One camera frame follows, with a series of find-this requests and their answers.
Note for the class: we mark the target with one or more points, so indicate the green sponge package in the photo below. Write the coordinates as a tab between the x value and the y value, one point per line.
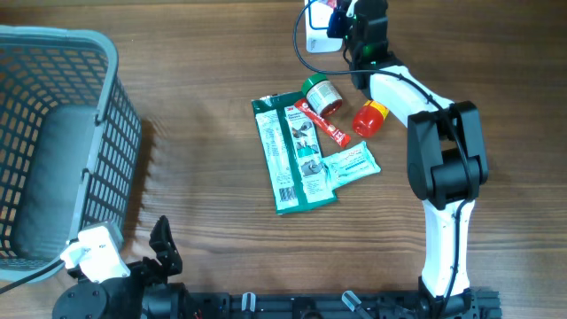
292	153

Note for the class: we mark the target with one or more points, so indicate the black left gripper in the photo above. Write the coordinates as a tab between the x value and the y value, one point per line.
166	254

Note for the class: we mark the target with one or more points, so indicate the green lid jar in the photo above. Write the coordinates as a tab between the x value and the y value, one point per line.
321	95

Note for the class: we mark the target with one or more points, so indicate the grey plastic shopping basket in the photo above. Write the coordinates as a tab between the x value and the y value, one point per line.
70	138

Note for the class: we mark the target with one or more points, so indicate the white barcode scanner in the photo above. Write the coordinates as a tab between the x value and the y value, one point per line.
317	17

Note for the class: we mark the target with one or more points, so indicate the red tissue packet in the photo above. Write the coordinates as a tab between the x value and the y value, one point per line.
331	3

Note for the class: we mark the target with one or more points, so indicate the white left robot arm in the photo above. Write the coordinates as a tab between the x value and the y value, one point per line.
107	287

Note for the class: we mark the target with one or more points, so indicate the red candy bar wrapper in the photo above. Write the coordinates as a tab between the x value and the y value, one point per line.
337	135

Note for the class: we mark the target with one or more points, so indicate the teal wet wipes pack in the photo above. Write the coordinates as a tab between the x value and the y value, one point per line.
350	165

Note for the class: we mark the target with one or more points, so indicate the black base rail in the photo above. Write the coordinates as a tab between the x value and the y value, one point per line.
382	305

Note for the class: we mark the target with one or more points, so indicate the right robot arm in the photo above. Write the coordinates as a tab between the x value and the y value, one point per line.
446	158

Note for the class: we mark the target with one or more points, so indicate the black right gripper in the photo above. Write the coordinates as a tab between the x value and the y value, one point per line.
333	25

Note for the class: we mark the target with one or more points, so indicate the red sauce squeeze bottle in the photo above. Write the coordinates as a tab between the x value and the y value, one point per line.
370	119

